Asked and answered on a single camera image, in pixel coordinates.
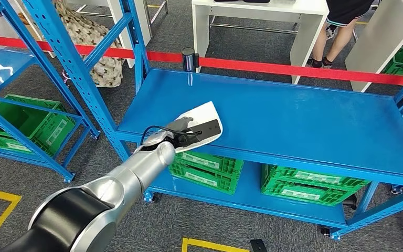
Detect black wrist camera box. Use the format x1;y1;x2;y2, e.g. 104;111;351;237
177;119;222;149

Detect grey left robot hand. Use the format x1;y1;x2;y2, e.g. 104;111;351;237
166;116;194;134

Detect blue metal shelf rack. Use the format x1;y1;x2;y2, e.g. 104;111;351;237
0;0;100;183

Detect black barrier post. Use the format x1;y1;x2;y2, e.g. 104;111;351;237
181;47;200;72

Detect folded green plastic crate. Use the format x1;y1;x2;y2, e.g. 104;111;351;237
261;164;371;207
168;151;245;195

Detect white table with metal legs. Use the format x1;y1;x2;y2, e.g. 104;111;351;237
66;0;169;68

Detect blue metal workbench rack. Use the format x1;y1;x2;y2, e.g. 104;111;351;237
20;0;403;243

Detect open green plastic crate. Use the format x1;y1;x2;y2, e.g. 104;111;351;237
0;94;76;158

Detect pale grey table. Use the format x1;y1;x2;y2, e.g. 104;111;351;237
344;0;403;93

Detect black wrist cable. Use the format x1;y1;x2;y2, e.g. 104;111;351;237
140;125;202;145

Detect person standing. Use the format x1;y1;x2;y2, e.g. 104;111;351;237
306;0;376;69

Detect red barrier belt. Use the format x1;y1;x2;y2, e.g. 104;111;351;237
0;35;403;86

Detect black rack caster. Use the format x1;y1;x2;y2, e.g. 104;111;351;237
342;194;358;211

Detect white curved plastic part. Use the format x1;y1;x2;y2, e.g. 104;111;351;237
166;101;224;154

